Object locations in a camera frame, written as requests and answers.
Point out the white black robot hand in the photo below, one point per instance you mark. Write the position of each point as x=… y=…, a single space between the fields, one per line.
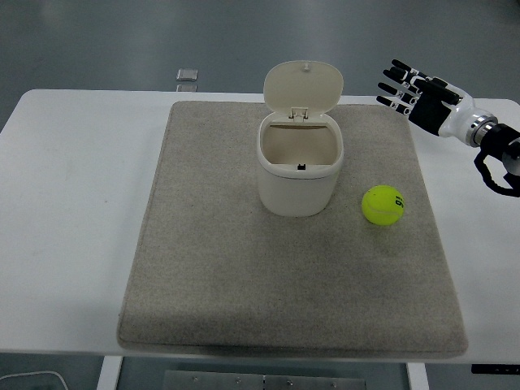
x=455 y=115

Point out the cream lidded plastic bin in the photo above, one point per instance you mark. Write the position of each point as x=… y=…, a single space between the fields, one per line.
x=296 y=191

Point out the white table leg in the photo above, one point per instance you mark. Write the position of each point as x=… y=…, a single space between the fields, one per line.
x=416 y=378
x=109 y=373

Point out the beige fabric mat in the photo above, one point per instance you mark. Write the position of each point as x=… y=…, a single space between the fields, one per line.
x=264 y=276

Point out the yellow tennis ball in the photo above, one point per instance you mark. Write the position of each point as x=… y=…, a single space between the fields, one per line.
x=382 y=205

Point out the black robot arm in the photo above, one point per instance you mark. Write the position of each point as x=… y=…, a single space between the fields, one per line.
x=501 y=142

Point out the black table control panel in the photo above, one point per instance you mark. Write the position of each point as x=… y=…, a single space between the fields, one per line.
x=495 y=369

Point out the silver floor plate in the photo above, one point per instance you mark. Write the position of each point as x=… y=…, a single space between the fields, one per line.
x=186 y=87
x=187 y=74

